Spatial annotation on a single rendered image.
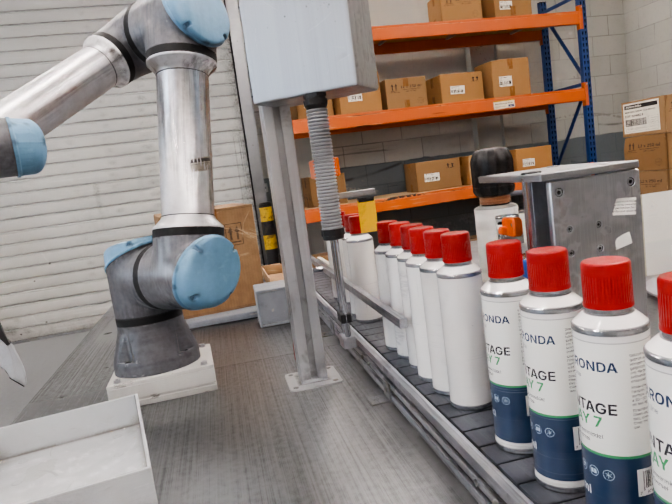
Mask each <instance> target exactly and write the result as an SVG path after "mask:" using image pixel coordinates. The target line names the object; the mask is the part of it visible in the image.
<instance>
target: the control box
mask: <svg viewBox="0 0 672 504"><path fill-rule="evenodd" d="M239 7H240V13H241V20H242V27H243V34H244V40H245V47H246V54H247V61H248V67H249V74H250V81H251V88H252V94H253V101H254V104H255V105H257V106H266V107H279V106H284V105H290V107H293V106H298V105H303V104H304V103H303V101H305V100H304V98H303V95H304V94H306V93H312V92H326V96H325V97H326V98H327V100H330V99H335V98H340V97H346V96H351V95H356V94H361V93H367V92H372V91H376V90H378V87H379V86H378V78H377V69H376V61H375V53H374V44H373V36H372V27H371V19H370V11H369V2H368V0H239Z"/></svg>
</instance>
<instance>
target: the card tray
mask: <svg viewBox="0 0 672 504"><path fill-rule="evenodd" d="M261 267H262V274H263V278H264V280H265V282H266V283H267V282H273V281H279V280H284V276H283V269H282V264H280V263H277V264H271V265H264V266H261Z"/></svg>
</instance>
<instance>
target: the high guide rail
mask: <svg viewBox="0 0 672 504"><path fill-rule="evenodd" d="M311 261H312V264H313V265H314V266H316V267H322V268H323V272H324V273H325V274H327V275H328V276H329V277H331V278H332V279H333V280H335V274H334V270H333V269H332V268H330V267H329V266H327V265H325V264H324V263H322V262H321V261H319V260H318V259H316V258H315V257H313V256H312V255H311ZM343 278H344V286H345V288H346V289H347V290H348V291H350V292H351V293H352V294H354V295H355V296H356V297H358V298H359V299H360V300H362V301H363V302H365V303H366V304H367V305H369V306H370V307H371V308H373V309H374V310H375V311H377V312H378V313H379V314H381V315H382V316H383V317H385V318H386V319H388V320H389V321H390V322H392V323H393V324H394V325H396V326H397V327H398V328H400V329H402V328H407V327H408V323H407V318H406V317H405V316H403V315H402V314H400V313H398V312H397V311H395V310H394V309H392V308H391V307H389V306H388V305H386V304H385V303H383V302H382V301H380V300H379V299H377V298H376V297H374V296H373V295H371V294H370V293H368V292H367V291H365V290H364V289H362V288H360V287H359V286H357V285H356V284H354V283H353V282H351V281H350V280H348V279H347V278H345V277H344V276H343Z"/></svg>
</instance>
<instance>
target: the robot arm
mask: <svg viewBox="0 0 672 504"><path fill-rule="evenodd" d="M229 31H230V22H229V17H228V13H227V11H226V8H225V6H224V4H223V2H222V1H221V0H137V1H136V2H134V3H132V4H130V5H129V6H127V7H126V8H125V9H124V10H122V11H121V12H120V13H119V14H117V15H116V16H115V17H114V18H113V19H112V20H111V21H110V22H108V23H107V24H106V25H105V26H103V27H102V28H101V29H100V30H98V31H97V32H96V33H94V34H93V35H91V36H89V37H88V38H87V39H86V40H85V41H84V44H83V49H81V50H80V51H78V52H76V53H75V54H73V55H72V56H70V57H68V58H67V59H65V60H64V61H62V62H60V63H59V64H57V65H56V66H54V67H52V68H51V69H49V70H48V71H46V72H44V73H43V74H41V75H40V76H38V77H36V78H35V79H33V80H32V81H30V82H29V83H27V84H25V85H24V86H22V87H21V88H19V89H17V90H16V91H14V92H13V93H11V94H9V95H8V96H6V97H5V98H3V99H1V100H0V178H6V177H18V178H21V177H22V176H26V175H34V174H37V173H39V172H41V171H42V170H43V168H44V166H45V164H46V160H47V145H46V141H45V137H44V136H45V135H47V134H48V133H49V132H51V131H52V130H54V129H55V128H56V127H58V126H59V125H61V124H62V123H63V122H65V121H66V120H68V119H69V118H71V117H72V116H73V115H75V114H76V113H78V112H79V111H80V110H82V109H83V108H85V107H86V106H87V105H89V104H90V103H92V102H93V101H94V100H96V99H97V98H99V97H100V96H101V95H103V94H104V93H106V92H107V91H108V90H110V89H111V88H113V87H114V88H123V87H125V86H126V85H127V84H129V83H130V82H132V81H133V80H135V79H137V78H139V77H142V76H144V75H147V74H149V73H152V72H153V73H154V74H155V75H156V89H157V115H158V141H159V168H160V194H161V219H160V221H159V222H158V223H157V224H156V225H155V226H154V227H153V228H152V235H150V236H145V237H141V238H136V239H132V240H129V241H125V242H121V243H118V244H115V245H112V246H110V247H108V248H107V249H106V250H105V252H104V262H105V267H104V271H105V273H106V275H107V280H108V285H109V290H110V295H111V300H112V305H113V311H114V316H115V321H116V326H117V339H116V346H115V353H114V360H113V366H114V371H115V376H116V377H118V378H141V377H148V376H154V375H158V374H163V373H166V372H170V371H173V370H177V369H180V368H182V367H185V366H187V365H190V364H192V363H194V362H195V361H197V360H198V359H199V358H200V356H201V355H200V349H199V345H198V343H197V341H196V339H195V337H194V335H193V333H192V332H191V330H190V328H189V326H188V324H187V323H186V321H185V319H184V316H183V311H182V309H187V310H202V309H205V308H212V307H216V306H218V305H220V304H222V303H223V302H225V301H226V300H227V299H228V298H229V296H230V295H231V293H233V292H234V290H235V288H236V286H237V284H238V281H239V277H240V258H239V255H238V252H237V250H236V249H234V248H233V247H234V245H233V244H232V243H231V242H230V241H229V240H228V239H226V238H225V233H224V226H223V225H222V224H221V223H220V222H219V221H218V220H217V219H216V218H215V214H214V191H213V168H212V144H211V121H210V97H209V76H210V75H211V74H212V73H213V72H214V71H216V69H217V47H219V46H221V45H222V44H223V43H224V41H225V40H226V39H227V38H228V35H229ZM0 367H1V368H3V369H4V370H5V371H6V373H7V374H8V376H9V378H10V379H11V380H13V381H14V382H16V383H18V384H20V385H21V386H23V387H24V386H25V385H26V384H27V379H26V373H25V369H24V366H23V363H22V361H21V359H20V357H19V355H18V353H17V351H16V350H15V347H14V345H13V344H12V343H11V341H10V340H9V339H8V338H7V336H6V334H5V332H4V330H3V327H2V325H1V323H0Z"/></svg>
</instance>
